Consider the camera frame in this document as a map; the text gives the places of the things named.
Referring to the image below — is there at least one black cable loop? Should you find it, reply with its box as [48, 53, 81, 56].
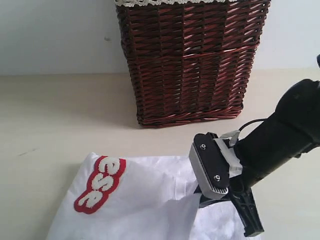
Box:
[238, 120, 263, 133]

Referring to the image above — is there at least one dark red wicker basket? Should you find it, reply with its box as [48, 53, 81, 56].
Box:
[115, 0, 271, 128]

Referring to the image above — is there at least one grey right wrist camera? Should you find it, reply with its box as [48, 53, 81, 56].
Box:
[188, 132, 230, 200]

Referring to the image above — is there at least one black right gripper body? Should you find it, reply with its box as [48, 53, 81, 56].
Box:
[198, 172, 251, 203]

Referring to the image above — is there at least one white t-shirt red logo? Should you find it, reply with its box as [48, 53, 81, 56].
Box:
[47, 153, 244, 240]

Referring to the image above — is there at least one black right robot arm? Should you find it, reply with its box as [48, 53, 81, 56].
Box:
[188, 79, 320, 237]

